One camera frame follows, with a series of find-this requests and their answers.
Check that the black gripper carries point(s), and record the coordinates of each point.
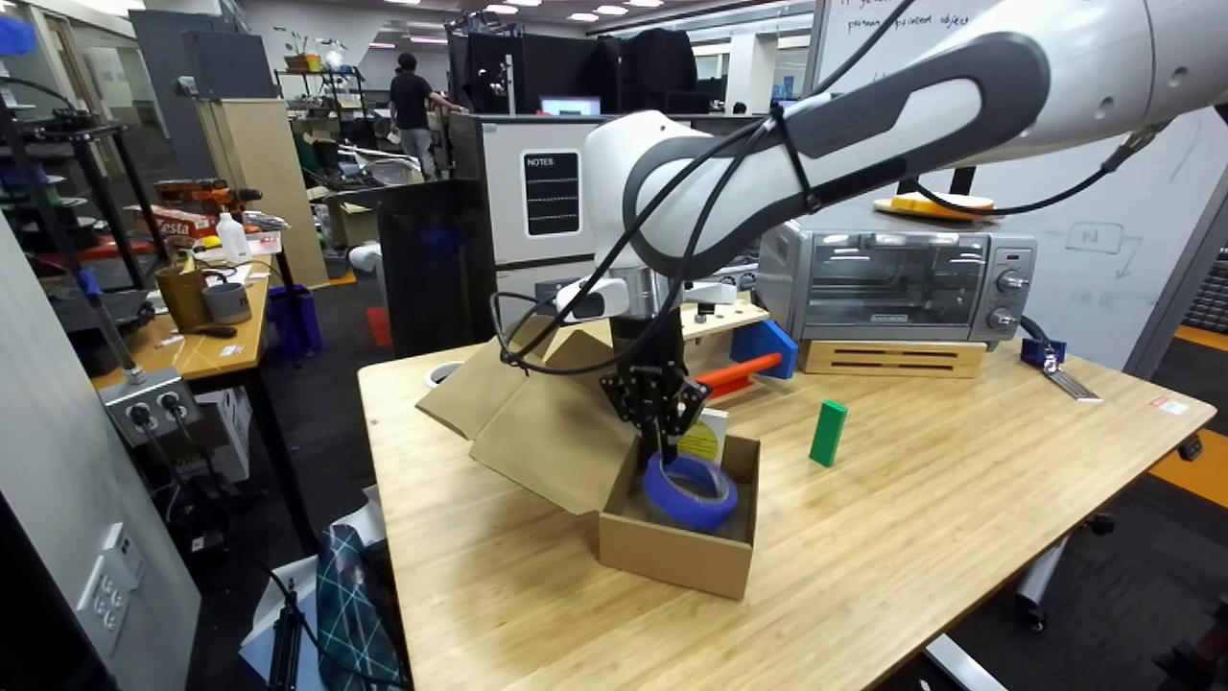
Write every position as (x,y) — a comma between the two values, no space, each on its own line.
(649,380)

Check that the blue masking tape roll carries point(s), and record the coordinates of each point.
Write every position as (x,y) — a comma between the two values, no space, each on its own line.
(687,494)

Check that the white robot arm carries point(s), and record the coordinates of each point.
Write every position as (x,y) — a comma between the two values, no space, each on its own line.
(1021,78)

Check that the brown cardboard carton box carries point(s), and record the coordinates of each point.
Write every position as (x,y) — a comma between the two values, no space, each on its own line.
(561,441)

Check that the grey electrical outlet box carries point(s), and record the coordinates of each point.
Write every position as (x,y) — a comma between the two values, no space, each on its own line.
(149,406)

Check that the blue wooden toy rack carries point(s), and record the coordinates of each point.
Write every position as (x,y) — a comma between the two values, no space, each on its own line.
(740,345)

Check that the wooden crate under toaster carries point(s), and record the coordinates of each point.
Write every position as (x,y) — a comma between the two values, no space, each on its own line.
(891,359)

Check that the silver toaster oven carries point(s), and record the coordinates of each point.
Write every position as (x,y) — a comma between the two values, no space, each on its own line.
(895,284)

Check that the white machine cabinet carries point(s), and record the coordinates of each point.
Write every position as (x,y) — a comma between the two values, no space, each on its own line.
(537,204)

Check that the orange object on toaster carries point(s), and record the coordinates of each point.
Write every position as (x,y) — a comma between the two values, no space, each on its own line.
(941,210)

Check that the computer monitor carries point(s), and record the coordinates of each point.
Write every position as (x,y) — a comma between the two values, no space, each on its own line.
(572,104)

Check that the person in dark shirt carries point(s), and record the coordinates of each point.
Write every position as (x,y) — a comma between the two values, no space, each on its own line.
(409,100)

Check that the side wooden desk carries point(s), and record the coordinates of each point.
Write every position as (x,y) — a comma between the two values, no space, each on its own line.
(213,356)

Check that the blue handled metal spatula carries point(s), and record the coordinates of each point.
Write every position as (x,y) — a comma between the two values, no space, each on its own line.
(1043,352)

